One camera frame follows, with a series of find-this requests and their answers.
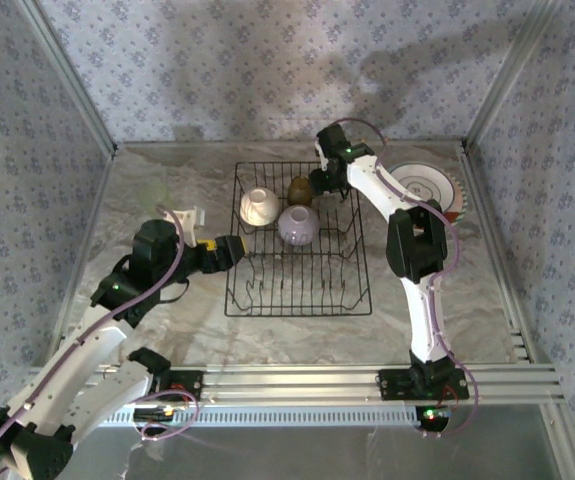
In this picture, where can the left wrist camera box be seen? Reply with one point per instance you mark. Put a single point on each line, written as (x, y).
(187, 220)

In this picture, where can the white plate with flower print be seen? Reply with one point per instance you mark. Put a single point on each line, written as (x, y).
(424, 185)

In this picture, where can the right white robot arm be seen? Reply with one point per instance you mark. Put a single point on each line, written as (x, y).
(417, 240)

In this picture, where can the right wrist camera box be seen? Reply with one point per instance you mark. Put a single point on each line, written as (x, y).
(320, 152)

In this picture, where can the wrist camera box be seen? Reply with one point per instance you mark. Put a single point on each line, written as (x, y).
(187, 220)
(320, 152)

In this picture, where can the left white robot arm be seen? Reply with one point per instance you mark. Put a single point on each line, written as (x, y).
(82, 350)

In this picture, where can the lavender bowl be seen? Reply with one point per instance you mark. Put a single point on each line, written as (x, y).
(297, 225)

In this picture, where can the aluminium frame post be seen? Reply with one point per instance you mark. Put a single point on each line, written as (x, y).
(509, 75)
(71, 75)

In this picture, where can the green striped plate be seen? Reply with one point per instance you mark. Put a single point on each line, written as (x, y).
(464, 197)

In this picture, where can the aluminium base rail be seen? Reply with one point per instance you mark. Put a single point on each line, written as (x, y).
(287, 382)

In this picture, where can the cream bowl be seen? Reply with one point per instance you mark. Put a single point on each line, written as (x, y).
(259, 207)

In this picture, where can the amber glass cup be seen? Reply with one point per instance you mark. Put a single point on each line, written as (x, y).
(299, 192)

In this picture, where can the shiny metal sheet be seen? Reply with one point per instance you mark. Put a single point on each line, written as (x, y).
(317, 455)

